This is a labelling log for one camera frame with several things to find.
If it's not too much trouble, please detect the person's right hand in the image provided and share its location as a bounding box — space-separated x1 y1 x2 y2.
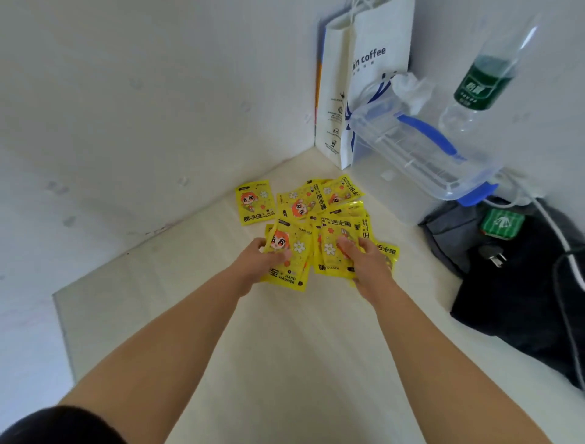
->
337 236 398 298

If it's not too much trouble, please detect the person's left hand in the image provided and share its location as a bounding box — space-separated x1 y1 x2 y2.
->
236 237 293 297

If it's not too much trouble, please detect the yellow cartoon sachet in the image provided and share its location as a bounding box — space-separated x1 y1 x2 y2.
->
260 218 316 292
313 217 374 281

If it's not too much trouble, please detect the person's left forearm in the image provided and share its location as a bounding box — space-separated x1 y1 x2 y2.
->
58 269 250 444

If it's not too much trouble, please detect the person's right forearm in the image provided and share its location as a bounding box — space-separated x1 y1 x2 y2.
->
356 277 555 444

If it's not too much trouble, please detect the pile of yellow packets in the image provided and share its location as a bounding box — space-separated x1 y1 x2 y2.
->
235 175 400 282

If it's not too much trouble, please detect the black power plug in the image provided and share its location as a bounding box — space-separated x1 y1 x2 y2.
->
478 245 508 270

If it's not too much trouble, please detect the green tissue pack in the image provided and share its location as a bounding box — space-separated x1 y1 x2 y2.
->
479 208 526 240

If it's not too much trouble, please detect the white paper carrier bag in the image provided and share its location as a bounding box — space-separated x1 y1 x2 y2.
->
314 0 416 170

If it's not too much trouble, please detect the crumpled white tissue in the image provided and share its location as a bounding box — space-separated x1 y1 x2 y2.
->
390 72 435 116

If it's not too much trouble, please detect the black fabric bag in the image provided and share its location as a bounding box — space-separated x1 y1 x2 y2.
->
418 198 585 391

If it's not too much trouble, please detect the clear bottle green label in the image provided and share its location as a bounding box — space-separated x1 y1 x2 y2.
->
438 14 543 134

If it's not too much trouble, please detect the black sleeve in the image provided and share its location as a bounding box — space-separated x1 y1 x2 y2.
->
0 405 127 444

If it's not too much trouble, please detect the clear plastic box blue handle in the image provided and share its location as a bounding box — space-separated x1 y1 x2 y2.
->
346 72 502 225

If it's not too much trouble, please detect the white cable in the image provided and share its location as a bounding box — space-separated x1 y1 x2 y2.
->
484 171 585 293

